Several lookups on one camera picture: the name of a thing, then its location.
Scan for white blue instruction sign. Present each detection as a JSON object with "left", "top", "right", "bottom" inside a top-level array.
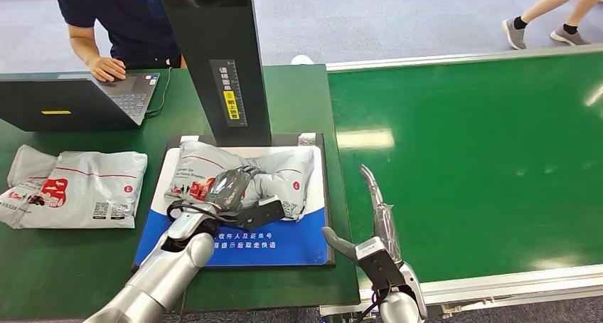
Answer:
[{"left": 134, "top": 144, "right": 329, "bottom": 268}]

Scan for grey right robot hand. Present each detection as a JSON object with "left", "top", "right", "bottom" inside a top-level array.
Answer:
[{"left": 321, "top": 164, "right": 405, "bottom": 264}]

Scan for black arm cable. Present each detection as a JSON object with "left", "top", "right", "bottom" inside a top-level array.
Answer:
[
  {"left": 166, "top": 199, "right": 246, "bottom": 228},
  {"left": 356, "top": 285, "right": 394, "bottom": 323}
]

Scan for black scanner machine pillar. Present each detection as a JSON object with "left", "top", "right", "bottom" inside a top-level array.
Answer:
[{"left": 155, "top": 0, "right": 273, "bottom": 147}]

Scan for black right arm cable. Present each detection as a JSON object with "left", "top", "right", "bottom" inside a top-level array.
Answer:
[{"left": 356, "top": 285, "right": 394, "bottom": 323}]

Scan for black laptop power cable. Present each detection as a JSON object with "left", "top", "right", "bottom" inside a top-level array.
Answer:
[{"left": 144, "top": 66, "right": 173, "bottom": 117}]

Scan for aluminium conveyor rail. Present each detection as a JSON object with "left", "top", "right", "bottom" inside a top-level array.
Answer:
[
  {"left": 326, "top": 43, "right": 603, "bottom": 72},
  {"left": 320, "top": 264, "right": 603, "bottom": 319}
]

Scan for small crumpled grey courier bag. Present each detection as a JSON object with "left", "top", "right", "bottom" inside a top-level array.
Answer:
[{"left": 6, "top": 144, "right": 58, "bottom": 189}]

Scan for person's right hand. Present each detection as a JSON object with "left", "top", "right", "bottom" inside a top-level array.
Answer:
[{"left": 87, "top": 55, "right": 127, "bottom": 83}]

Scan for grey courier bag red logo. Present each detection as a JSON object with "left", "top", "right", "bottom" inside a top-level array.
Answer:
[{"left": 164, "top": 140, "right": 316, "bottom": 223}]

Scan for grey ruler label strip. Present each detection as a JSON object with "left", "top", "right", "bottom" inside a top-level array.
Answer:
[{"left": 209, "top": 59, "right": 248, "bottom": 127}]

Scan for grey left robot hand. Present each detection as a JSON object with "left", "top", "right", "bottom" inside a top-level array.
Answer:
[{"left": 205, "top": 166, "right": 267, "bottom": 213}]

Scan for person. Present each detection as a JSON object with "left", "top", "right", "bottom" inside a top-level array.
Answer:
[
  {"left": 53, "top": 0, "right": 187, "bottom": 83},
  {"left": 501, "top": 0, "right": 603, "bottom": 51}
]

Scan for grey courier bag QR codes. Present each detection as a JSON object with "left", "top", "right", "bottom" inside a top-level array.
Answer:
[{"left": 0, "top": 151, "right": 149, "bottom": 230}]

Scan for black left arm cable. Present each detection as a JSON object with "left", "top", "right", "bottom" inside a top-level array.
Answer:
[{"left": 166, "top": 199, "right": 246, "bottom": 228}]

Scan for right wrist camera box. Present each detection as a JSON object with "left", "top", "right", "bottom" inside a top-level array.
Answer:
[{"left": 356, "top": 236, "right": 406, "bottom": 290}]

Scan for dark grey open laptop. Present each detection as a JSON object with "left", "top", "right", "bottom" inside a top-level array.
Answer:
[{"left": 0, "top": 72, "right": 161, "bottom": 133}]

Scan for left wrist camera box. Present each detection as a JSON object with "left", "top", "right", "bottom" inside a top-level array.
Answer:
[{"left": 233, "top": 194, "right": 287, "bottom": 231}]

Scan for black machine base plate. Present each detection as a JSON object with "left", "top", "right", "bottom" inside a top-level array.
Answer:
[{"left": 132, "top": 133, "right": 336, "bottom": 271}]

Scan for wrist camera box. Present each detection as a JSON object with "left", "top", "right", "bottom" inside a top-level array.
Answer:
[
  {"left": 356, "top": 236, "right": 406, "bottom": 290},
  {"left": 233, "top": 194, "right": 287, "bottom": 231}
]

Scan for yellow pillar warning sticker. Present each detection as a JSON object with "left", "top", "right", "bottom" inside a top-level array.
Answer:
[{"left": 223, "top": 90, "right": 240, "bottom": 121}]

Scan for green conveyor belt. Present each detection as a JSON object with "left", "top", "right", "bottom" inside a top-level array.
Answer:
[{"left": 328, "top": 52, "right": 603, "bottom": 284}]

